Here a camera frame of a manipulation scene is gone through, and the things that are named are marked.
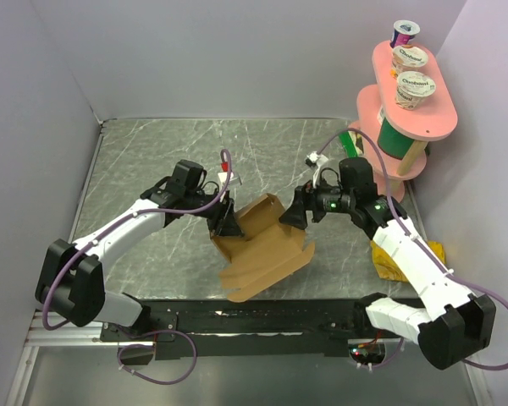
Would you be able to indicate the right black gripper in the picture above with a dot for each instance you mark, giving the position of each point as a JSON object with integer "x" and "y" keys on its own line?
{"x": 306, "y": 198}

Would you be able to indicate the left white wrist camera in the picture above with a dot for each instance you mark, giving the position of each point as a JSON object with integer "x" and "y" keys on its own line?
{"x": 227, "y": 178}

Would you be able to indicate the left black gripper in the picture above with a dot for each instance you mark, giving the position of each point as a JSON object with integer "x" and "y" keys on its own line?
{"x": 223, "y": 221}

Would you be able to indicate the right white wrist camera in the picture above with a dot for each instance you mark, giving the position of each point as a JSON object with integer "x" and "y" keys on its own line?
{"x": 316, "y": 162}

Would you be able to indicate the chobani yogurt cup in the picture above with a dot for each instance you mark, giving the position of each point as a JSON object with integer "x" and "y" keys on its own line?
{"x": 407, "y": 58}
{"x": 412, "y": 89}

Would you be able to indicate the front Chobani yogurt cup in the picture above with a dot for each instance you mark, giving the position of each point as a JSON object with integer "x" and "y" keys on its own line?
{"x": 412, "y": 89}

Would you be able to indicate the green snack bag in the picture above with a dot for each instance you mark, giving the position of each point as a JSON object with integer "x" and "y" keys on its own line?
{"x": 352, "y": 143}

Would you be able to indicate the yellow chip bag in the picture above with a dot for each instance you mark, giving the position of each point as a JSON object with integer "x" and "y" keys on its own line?
{"x": 387, "y": 269}

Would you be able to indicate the green cylindrical can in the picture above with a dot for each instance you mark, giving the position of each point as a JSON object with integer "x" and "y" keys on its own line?
{"x": 390, "y": 140}

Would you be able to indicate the purple lid yogurt cup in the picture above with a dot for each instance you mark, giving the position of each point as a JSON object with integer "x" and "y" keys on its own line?
{"x": 404, "y": 32}

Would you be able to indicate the brown cardboard box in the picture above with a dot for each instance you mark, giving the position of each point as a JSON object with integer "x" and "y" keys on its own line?
{"x": 267, "y": 253}

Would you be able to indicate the middle Chobani yogurt cup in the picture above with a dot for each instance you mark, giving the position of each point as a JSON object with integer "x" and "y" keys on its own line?
{"x": 407, "y": 58}

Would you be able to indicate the pink three-tier shelf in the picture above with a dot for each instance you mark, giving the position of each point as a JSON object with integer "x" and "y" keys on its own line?
{"x": 434, "y": 119}

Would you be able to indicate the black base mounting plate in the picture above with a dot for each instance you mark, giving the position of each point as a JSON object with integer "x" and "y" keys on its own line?
{"x": 218, "y": 327}

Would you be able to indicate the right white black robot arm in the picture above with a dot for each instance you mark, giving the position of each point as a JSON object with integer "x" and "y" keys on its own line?
{"x": 453, "y": 323}

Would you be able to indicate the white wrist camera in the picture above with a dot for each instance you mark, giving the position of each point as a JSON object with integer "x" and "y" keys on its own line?
{"x": 227, "y": 178}
{"x": 316, "y": 162}

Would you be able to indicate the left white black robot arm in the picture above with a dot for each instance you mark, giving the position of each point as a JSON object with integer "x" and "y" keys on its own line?
{"x": 71, "y": 282}

